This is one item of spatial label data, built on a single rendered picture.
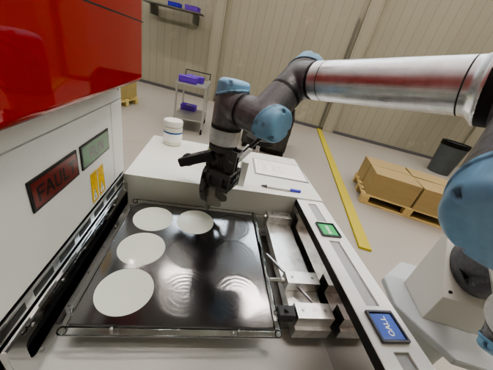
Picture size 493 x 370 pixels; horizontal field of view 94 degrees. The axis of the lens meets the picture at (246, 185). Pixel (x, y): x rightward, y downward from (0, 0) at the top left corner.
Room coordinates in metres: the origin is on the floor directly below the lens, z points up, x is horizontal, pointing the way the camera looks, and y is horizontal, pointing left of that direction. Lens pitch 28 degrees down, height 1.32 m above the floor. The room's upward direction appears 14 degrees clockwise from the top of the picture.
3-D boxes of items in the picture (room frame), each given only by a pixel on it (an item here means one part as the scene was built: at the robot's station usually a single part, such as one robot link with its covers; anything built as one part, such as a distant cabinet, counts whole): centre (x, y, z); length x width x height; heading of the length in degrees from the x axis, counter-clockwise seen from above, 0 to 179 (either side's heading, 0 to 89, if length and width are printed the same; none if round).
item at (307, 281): (0.39, -0.18, 0.89); 0.08 x 0.03 x 0.03; 103
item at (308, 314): (0.32, -0.20, 0.89); 0.08 x 0.03 x 0.03; 103
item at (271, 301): (0.43, -0.09, 0.90); 0.38 x 0.01 x 0.01; 13
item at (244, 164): (0.66, 0.04, 1.03); 0.06 x 0.04 x 0.13; 103
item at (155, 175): (0.79, 0.08, 0.89); 0.62 x 0.35 x 0.14; 103
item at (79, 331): (0.22, 0.05, 0.90); 0.37 x 0.01 x 0.01; 103
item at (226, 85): (0.56, 0.08, 1.22); 0.09 x 0.08 x 0.11; 52
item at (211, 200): (0.54, 0.08, 0.95); 0.06 x 0.03 x 0.09; 73
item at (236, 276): (0.39, 0.09, 0.90); 0.34 x 0.34 x 0.01; 13
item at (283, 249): (0.47, -0.16, 0.87); 0.36 x 0.08 x 0.03; 13
